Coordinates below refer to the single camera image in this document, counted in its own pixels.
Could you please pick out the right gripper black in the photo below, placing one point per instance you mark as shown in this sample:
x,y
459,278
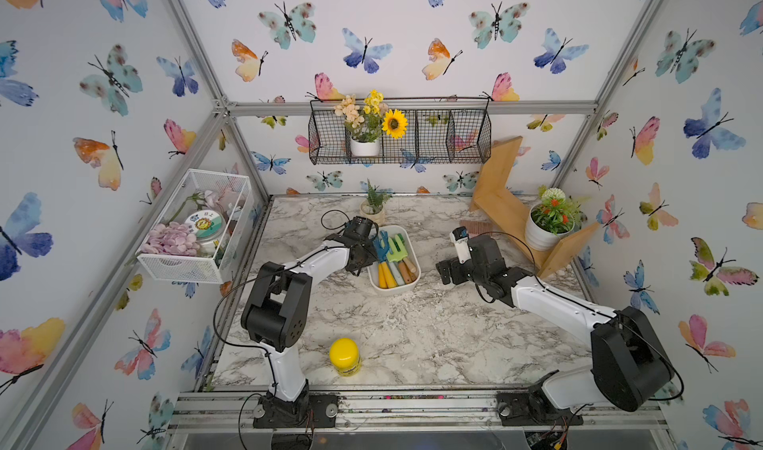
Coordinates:
x,y
454,264

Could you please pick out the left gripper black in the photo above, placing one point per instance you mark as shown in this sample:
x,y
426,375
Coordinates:
x,y
371,248

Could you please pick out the white storage box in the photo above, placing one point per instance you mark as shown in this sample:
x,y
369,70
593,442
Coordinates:
x,y
402,287

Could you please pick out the green hand rake wooden handle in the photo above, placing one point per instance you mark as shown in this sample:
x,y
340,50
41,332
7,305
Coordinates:
x,y
398,254

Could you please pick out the blue hand rake yellow handle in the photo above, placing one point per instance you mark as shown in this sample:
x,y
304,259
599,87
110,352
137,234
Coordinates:
x,y
381,244

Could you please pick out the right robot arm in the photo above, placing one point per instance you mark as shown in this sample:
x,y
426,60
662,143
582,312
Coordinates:
x,y
628,363

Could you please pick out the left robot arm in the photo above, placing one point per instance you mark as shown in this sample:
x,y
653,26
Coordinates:
x,y
275,317

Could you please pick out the small potted green plant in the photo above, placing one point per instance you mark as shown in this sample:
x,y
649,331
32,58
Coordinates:
x,y
373,207

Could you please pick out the pink brush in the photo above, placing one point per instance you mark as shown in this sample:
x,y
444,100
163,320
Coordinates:
x,y
477,228

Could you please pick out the wooden zigzag shelf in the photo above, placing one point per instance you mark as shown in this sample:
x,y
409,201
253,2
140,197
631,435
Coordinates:
x,y
549,253

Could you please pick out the white pot red flowers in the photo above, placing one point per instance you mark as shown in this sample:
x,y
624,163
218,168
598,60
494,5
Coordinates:
x,y
555,216

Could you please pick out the white pot with flowers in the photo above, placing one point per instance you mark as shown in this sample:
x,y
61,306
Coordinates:
x,y
369,122

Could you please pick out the round green tin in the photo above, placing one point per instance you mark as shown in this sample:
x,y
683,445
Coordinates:
x,y
207,225

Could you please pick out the pink purple flower bunch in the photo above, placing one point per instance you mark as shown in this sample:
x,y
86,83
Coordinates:
x,y
172,239

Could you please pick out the white wire wall basket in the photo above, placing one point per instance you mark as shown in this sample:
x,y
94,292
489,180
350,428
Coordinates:
x,y
226,193

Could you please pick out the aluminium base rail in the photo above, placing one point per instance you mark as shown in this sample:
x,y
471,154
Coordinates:
x,y
440,409

